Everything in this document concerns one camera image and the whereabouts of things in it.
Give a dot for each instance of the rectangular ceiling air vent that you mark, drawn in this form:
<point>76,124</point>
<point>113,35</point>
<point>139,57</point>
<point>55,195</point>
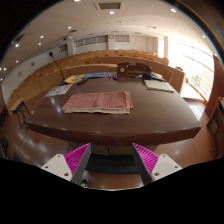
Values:
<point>108,5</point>

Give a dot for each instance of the white closed notebook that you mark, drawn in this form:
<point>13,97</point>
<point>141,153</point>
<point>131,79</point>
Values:
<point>159,85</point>

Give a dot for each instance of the black handheld microphone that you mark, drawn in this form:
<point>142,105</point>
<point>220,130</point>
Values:
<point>147,76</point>

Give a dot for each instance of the red marker pen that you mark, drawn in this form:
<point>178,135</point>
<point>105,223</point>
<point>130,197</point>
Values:
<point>114,78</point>

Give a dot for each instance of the wooden desk organizer with clock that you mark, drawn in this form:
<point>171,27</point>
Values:
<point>133,68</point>

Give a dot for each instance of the recessed ceiling lights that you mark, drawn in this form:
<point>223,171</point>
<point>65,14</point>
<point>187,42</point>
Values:
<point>111,12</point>

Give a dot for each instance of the small wooden side desk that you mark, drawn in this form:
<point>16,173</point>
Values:
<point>20,106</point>

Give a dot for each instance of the white printed poster sheet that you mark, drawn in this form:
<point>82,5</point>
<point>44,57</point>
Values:
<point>58,90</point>

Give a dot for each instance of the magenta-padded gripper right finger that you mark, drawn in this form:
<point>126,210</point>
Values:
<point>165,166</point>

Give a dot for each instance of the blue booklet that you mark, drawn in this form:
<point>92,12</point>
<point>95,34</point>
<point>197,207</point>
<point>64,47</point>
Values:
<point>96,75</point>

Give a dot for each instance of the red white checked towel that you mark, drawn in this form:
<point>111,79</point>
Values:
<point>100,101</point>

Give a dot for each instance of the yellow booklet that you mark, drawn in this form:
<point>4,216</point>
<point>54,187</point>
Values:
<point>71,79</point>

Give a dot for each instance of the blue marker pen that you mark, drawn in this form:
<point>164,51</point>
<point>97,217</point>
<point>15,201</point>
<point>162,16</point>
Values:
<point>110,76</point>

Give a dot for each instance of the wooden lecture hall seat rows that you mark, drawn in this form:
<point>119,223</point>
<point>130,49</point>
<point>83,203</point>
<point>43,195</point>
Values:
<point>50,80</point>

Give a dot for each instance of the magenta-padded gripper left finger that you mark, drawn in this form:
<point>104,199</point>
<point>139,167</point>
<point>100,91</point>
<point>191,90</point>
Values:
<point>56,165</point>

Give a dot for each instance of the wooden shelf unit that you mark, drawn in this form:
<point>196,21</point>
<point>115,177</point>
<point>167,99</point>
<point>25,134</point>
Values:
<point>216,116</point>

